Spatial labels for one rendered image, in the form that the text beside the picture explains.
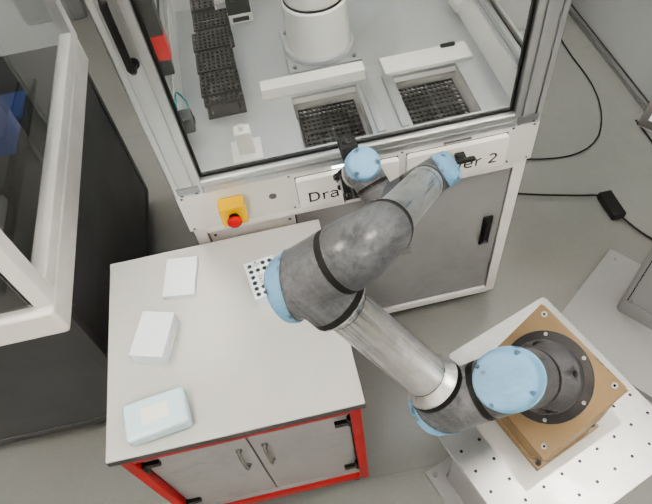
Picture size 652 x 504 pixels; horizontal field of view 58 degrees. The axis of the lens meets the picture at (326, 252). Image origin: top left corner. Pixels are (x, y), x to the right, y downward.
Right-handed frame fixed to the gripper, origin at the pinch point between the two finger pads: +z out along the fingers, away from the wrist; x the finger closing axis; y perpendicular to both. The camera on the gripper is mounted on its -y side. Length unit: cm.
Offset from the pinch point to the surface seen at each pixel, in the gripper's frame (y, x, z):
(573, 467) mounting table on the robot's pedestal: 76, 30, -34
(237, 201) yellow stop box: -0.3, -31.0, 0.4
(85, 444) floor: 68, -111, 64
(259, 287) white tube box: 23.7, -30.0, -2.6
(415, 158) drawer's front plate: -1.4, 19.0, 0.0
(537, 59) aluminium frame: -16, 50, -18
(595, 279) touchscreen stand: 51, 96, 72
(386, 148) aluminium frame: -5.3, 11.4, -2.4
